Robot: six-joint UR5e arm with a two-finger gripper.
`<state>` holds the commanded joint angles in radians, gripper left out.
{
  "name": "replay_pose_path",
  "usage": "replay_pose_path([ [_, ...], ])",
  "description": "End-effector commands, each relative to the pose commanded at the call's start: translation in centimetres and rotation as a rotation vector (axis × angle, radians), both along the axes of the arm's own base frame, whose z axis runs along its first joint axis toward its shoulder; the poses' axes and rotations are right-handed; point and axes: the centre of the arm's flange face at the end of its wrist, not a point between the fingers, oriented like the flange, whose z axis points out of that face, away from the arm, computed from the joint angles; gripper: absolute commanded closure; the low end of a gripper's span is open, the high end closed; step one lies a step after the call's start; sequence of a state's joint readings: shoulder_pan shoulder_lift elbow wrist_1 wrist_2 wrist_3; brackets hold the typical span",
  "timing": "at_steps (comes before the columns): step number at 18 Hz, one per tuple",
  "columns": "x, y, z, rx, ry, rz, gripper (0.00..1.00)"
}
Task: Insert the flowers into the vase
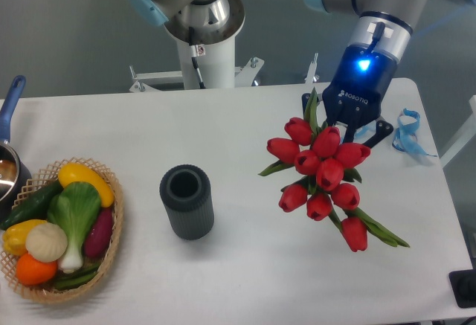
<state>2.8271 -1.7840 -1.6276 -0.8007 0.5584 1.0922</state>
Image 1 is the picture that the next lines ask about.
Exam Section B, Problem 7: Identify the orange fruit toy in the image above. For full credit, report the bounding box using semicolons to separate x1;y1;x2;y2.
16;254;57;286

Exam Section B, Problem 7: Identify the black device at edge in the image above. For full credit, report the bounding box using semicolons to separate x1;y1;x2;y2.
448;269;475;309

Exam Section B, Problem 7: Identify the white garlic bun toy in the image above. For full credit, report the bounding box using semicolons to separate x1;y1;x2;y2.
25;222;68;263

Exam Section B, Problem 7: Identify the blue handled saucepan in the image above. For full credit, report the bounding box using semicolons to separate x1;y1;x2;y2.
1;75;31;222

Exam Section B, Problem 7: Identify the green bean pods toy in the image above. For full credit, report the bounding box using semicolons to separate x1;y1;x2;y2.
53;263;100;291

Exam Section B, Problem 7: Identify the yellow squash toy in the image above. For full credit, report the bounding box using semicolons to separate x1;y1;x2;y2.
58;163;115;207

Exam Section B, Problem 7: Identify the woven wicker basket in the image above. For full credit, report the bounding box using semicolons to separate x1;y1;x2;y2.
1;158;124;304

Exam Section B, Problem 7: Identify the dark grey ribbed vase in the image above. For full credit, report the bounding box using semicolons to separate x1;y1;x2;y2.
159;164;214;240

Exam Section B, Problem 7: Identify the white metal base frame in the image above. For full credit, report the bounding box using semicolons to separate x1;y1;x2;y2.
128;53;321;94

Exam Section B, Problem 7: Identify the purple sweet potato toy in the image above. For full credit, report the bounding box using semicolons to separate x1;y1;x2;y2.
83;208;113;258

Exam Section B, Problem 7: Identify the red tulip bouquet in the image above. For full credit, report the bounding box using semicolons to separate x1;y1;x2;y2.
260;91;409;252

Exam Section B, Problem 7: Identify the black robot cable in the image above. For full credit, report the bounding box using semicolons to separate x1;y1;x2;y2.
187;26;207;90

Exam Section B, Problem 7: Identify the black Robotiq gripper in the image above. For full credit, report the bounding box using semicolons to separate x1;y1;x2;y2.
301;45;396;149

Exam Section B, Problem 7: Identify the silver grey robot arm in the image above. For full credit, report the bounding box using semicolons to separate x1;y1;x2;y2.
129;0;427;147

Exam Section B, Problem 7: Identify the blue ribbon strip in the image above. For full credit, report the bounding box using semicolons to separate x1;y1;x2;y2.
392;108;437;157

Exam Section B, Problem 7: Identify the dark green cucumber toy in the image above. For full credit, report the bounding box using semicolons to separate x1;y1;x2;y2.
1;180;63;231

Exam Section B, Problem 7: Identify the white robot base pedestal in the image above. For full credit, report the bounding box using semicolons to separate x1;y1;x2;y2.
165;0;245;69

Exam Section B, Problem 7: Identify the yellow bell pepper toy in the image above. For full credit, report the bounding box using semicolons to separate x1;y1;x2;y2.
2;219;47;257

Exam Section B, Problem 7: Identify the green bok choy toy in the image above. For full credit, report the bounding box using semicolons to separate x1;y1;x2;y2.
47;182;101;274

